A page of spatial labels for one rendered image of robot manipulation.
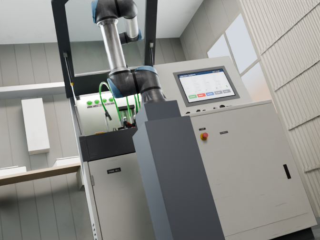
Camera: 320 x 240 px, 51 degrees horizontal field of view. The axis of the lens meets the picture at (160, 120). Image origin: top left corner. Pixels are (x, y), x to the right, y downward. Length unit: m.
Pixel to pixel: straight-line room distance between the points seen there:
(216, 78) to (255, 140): 0.69
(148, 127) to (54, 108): 3.29
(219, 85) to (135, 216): 1.29
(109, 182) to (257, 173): 0.98
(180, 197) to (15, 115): 3.50
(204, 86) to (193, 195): 1.35
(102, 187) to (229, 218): 0.81
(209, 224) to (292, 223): 0.95
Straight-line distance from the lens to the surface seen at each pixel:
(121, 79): 1.75
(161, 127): 1.59
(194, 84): 2.73
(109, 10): 1.85
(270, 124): 2.51
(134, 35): 2.16
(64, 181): 4.50
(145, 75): 1.75
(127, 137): 2.14
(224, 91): 2.76
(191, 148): 1.61
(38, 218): 4.44
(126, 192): 2.07
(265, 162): 2.40
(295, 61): 3.62
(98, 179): 2.07
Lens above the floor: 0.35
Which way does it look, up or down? 16 degrees up
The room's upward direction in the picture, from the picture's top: 15 degrees counter-clockwise
